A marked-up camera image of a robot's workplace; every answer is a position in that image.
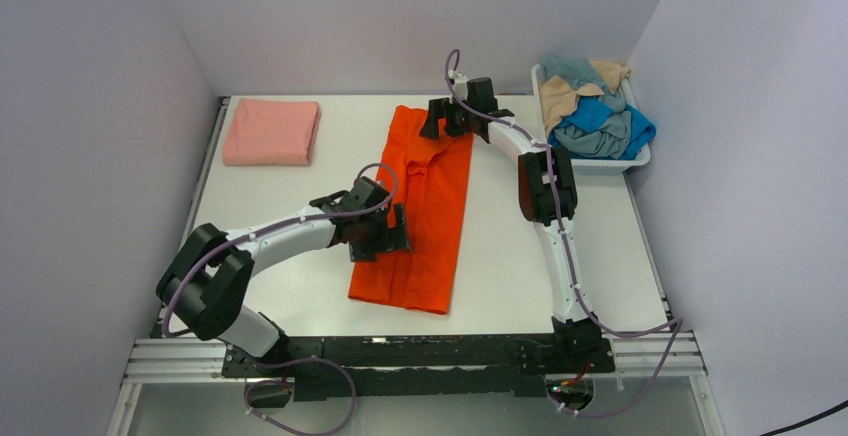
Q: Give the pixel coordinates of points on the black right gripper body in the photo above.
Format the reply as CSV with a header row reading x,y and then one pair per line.
x,y
458,120

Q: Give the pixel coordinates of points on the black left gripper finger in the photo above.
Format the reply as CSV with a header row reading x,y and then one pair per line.
x,y
367,251
399,233

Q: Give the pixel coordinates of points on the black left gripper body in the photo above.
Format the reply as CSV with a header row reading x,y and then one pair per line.
x,y
374,226

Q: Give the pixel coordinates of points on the orange t shirt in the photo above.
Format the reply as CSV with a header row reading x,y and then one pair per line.
x,y
433,177

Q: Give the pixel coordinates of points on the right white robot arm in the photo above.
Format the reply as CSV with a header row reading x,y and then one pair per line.
x,y
547,198

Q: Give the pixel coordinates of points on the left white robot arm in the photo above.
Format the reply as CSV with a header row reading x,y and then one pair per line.
x,y
206,283

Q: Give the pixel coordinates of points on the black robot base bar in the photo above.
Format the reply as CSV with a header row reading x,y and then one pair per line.
x,y
328,367

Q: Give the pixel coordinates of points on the teal t shirt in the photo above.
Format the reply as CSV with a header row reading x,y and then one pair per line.
x,y
577,72

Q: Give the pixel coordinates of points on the bright blue t shirt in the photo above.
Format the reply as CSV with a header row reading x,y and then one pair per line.
x,y
590,115

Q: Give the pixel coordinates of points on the folded pink t shirt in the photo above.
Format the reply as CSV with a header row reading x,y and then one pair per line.
x,y
271,133

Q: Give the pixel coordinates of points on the white laundry basket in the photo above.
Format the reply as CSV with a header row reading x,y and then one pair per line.
x,y
535,125

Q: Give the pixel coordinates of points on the grey blue t shirt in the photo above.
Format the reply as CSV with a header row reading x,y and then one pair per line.
x,y
599,138

